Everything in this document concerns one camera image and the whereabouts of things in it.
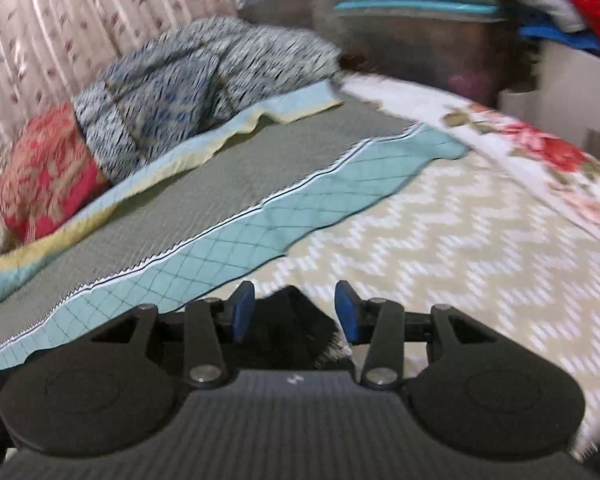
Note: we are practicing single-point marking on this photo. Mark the storage box with teal lid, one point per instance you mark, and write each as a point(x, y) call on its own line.
point(420, 45)

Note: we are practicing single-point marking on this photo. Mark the white plastic container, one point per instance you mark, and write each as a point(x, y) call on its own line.
point(565, 95)

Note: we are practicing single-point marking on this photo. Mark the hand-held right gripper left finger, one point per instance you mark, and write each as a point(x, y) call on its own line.
point(242, 312)

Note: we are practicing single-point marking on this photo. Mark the blue white patterned blanket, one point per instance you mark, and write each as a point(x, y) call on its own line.
point(190, 80)

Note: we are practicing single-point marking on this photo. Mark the beige floral curtain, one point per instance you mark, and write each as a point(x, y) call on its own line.
point(90, 25)

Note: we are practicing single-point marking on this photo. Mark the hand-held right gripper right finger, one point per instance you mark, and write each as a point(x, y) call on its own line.
point(346, 312)

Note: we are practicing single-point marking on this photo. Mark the patchwork quilt bedspread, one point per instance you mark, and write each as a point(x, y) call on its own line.
point(330, 240)

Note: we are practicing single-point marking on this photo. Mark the red floral pillow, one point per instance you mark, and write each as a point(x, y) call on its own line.
point(47, 170)

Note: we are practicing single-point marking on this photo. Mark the white floral bed sheet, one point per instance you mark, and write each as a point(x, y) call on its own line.
point(525, 145)

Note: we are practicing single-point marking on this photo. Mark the black pants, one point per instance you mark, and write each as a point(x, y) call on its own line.
point(287, 332)

